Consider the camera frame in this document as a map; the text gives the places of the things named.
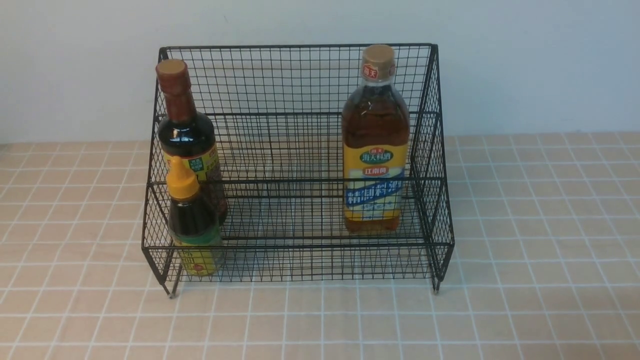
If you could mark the amber cooking wine bottle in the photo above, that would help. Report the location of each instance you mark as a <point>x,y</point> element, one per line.
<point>375,142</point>

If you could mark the dark soy sauce bottle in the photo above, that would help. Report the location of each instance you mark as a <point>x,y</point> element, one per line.
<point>188,133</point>

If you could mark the black wire mesh shelf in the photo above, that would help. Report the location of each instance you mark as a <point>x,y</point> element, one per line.
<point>276,110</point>

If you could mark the small yellow-capped sesame oil bottle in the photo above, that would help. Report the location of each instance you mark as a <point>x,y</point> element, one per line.
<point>192,221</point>

